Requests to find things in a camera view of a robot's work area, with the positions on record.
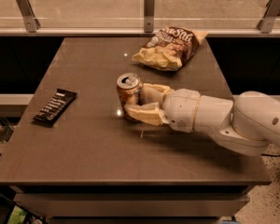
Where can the glass barrier panel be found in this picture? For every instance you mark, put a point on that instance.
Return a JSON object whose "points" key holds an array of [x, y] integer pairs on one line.
{"points": [[202, 14]]}

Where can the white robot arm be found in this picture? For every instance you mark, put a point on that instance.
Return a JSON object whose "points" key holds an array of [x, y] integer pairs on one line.
{"points": [[246, 125]]}

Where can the middle metal glass bracket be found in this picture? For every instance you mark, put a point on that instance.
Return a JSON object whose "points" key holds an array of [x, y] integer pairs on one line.
{"points": [[149, 8]]}

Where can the brown chip bag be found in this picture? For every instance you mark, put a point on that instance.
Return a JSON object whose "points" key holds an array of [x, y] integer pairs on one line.
{"points": [[170, 48]]}

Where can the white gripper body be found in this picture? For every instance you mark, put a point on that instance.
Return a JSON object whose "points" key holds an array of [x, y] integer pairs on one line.
{"points": [[181, 108]]}

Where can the black snack bar wrapper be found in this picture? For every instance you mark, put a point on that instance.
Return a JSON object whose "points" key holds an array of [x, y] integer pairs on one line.
{"points": [[55, 106]]}

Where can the left metal glass bracket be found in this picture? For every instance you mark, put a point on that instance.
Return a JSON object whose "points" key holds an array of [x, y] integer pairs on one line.
{"points": [[30, 20]]}

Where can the orange soda can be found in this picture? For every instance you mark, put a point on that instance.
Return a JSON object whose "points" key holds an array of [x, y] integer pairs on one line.
{"points": [[129, 88]]}

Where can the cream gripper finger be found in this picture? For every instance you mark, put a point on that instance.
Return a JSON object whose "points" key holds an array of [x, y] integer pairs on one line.
{"points": [[154, 93], [149, 113]]}

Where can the right metal glass bracket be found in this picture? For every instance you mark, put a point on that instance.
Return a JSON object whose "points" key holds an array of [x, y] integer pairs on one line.
{"points": [[266, 23]]}

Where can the metal glass bracket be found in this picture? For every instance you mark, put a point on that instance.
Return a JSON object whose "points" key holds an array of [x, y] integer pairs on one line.
{"points": [[149, 8], [30, 20], [266, 23]]}

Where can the green printed object on floor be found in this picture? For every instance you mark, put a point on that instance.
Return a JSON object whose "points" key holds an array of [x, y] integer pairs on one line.
{"points": [[20, 216]]}

